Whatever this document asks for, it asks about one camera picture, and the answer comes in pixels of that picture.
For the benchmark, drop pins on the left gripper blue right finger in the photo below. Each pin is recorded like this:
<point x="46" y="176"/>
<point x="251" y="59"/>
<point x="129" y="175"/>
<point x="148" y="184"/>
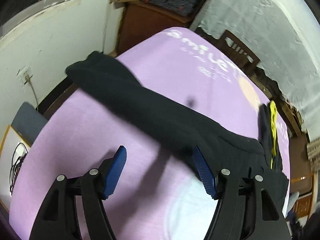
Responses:
<point x="205" y="173"/>

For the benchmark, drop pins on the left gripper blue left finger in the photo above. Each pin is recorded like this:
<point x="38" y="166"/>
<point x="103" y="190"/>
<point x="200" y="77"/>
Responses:
<point x="111" y="170"/>

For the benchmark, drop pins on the black hoodie with yellow lining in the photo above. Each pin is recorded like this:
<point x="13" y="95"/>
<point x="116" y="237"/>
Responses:
<point x="179" y="128"/>

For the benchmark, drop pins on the pink printed bed sheet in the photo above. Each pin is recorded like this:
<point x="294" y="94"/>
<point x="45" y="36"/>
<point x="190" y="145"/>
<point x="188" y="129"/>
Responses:
<point x="157" y="196"/>

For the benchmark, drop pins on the dark wooden chair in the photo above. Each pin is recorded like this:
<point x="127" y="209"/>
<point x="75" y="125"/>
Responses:
<point x="234" y="49"/>

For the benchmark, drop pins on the brown wooden cabinet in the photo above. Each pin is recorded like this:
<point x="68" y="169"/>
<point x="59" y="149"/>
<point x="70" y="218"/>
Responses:
<point x="142" y="20"/>

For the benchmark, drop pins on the white lace cloth cover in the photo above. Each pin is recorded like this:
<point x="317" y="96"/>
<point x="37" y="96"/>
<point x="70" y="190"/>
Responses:
<point x="284" y="34"/>

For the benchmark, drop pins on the grey board by wall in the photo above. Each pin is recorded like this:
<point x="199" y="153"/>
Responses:
<point x="28" y="122"/>

